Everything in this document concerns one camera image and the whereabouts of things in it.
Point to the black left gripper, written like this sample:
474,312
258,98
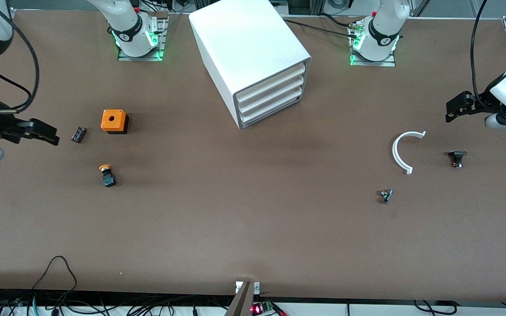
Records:
480,105

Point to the orange push button switch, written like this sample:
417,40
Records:
108,179

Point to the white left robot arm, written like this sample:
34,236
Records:
384,30

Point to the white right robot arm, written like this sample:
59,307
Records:
125,22

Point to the black button mounting collar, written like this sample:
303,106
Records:
457,155

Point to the small black contact block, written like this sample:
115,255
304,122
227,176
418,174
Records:
78,134

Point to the orange box with hole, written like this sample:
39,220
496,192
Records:
113,120

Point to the white curved plastic arc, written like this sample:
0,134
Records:
395,151

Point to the small grey metal part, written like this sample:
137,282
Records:
385,195

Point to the small green circuit board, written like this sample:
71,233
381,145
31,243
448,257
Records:
262,307

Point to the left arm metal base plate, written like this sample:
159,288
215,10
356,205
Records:
389,63

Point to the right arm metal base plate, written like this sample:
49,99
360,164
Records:
160,44

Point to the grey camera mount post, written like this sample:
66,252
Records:
240,300

